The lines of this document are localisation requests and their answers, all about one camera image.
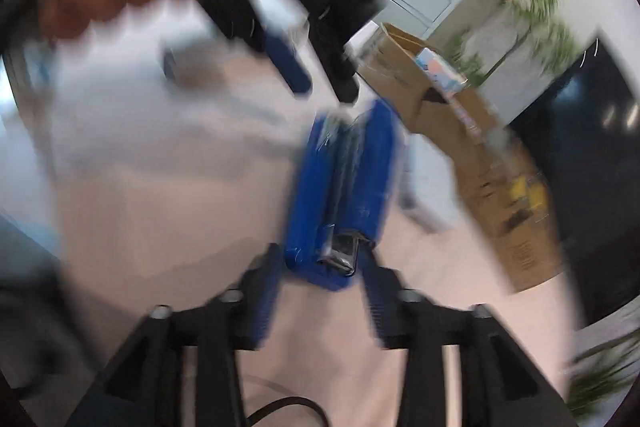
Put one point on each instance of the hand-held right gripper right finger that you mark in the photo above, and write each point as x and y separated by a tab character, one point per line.
377	307

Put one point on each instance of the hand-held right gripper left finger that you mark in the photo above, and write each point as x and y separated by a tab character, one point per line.
260	302

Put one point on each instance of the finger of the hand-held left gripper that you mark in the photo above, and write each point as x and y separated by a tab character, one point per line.
340	72
285	52

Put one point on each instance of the blue rectangular pack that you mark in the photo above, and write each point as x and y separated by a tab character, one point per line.
370	167

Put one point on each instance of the colourful cartoon board game box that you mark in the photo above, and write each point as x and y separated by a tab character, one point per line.
440	72

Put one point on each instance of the brown cardboard box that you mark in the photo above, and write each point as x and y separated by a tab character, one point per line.
500	207

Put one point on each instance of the spiky leaf potted plant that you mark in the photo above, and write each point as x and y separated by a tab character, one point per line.
600	382

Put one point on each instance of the black flat screen monitor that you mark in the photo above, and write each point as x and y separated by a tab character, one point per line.
590	132

